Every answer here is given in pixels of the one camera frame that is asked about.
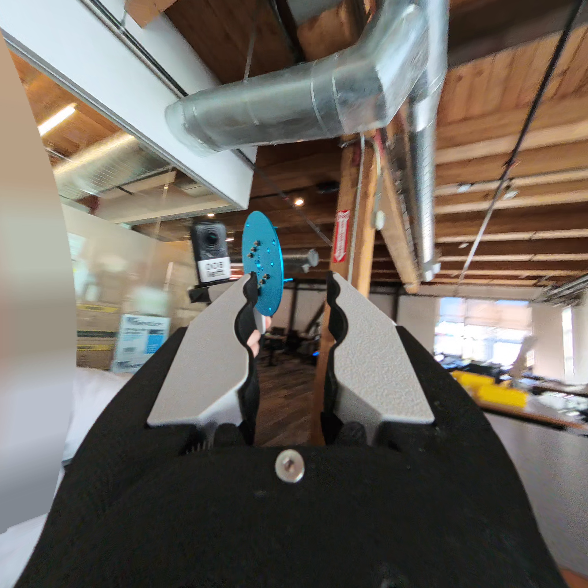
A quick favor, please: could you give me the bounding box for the wooden post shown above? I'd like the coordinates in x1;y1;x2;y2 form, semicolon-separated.
311;133;384;447

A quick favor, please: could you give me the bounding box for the yellow bin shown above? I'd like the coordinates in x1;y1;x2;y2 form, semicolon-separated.
451;370;496;389
477;383;530;409

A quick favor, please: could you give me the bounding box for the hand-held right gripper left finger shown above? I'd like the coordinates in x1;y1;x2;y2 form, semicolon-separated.
146;271;262;445

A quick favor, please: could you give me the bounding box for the blue round metal plate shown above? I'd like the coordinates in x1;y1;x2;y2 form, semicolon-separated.
242;210;285;318

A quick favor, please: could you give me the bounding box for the ceiling track light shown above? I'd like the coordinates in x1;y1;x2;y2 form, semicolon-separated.
455;0;585;286

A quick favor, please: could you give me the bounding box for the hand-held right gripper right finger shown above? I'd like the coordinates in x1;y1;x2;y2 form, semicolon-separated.
322;270;435;432

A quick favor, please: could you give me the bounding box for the silver air duct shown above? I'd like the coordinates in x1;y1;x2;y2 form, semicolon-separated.
279;248;320;275
164;0;452;283

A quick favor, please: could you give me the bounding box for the grid window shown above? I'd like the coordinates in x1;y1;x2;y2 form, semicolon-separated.
434;297;534;369

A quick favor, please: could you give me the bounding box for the blue and white box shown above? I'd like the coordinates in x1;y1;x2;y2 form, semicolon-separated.
111;314;172;374

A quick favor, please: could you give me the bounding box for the red and white sign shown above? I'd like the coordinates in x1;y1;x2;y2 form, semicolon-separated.
331;210;351;264

